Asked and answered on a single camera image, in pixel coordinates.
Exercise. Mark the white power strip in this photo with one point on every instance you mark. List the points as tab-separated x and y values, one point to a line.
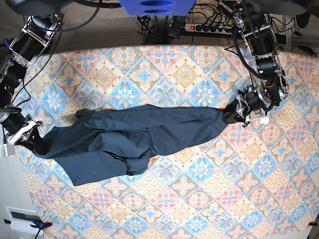
198	28

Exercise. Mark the dark navy t-shirt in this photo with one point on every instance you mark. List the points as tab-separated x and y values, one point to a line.
106	144

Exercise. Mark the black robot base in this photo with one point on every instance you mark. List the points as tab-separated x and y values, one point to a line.
283	7
37	7

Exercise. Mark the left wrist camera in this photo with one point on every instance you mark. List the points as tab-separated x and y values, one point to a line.
264	120

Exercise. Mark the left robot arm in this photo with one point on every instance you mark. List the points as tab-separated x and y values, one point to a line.
255	29

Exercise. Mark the patterned colourful tablecloth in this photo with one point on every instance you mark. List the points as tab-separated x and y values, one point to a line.
248	183

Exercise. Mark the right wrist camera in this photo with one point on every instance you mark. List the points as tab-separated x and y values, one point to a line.
7	150

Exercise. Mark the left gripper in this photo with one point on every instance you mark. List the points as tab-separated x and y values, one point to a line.
249	106

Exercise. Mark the blue orange clamp lower left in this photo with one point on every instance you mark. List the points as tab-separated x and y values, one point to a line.
37	225

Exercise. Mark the orange clamp lower right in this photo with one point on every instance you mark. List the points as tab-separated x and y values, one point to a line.
312	224

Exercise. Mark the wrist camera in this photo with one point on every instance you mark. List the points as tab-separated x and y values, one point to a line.
264	120
7	150

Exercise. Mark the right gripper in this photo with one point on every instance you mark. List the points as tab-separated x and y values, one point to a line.
21	130

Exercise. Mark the white wall outlet box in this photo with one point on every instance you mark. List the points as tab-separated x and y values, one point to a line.
21	220

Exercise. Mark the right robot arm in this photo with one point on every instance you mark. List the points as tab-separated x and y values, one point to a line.
35	37

